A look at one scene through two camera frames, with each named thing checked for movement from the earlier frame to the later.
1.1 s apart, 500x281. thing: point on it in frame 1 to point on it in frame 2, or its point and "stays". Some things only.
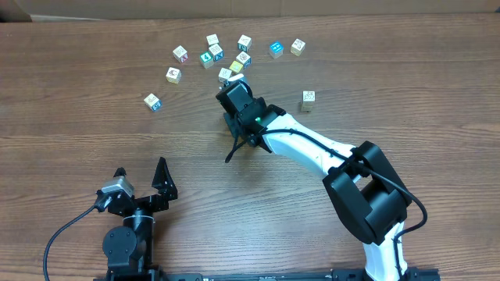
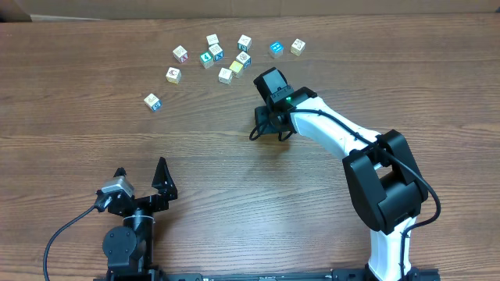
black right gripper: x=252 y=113 to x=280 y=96
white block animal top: x=244 y=58 stays
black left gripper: x=158 y=201 stays
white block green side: x=244 y=43 stays
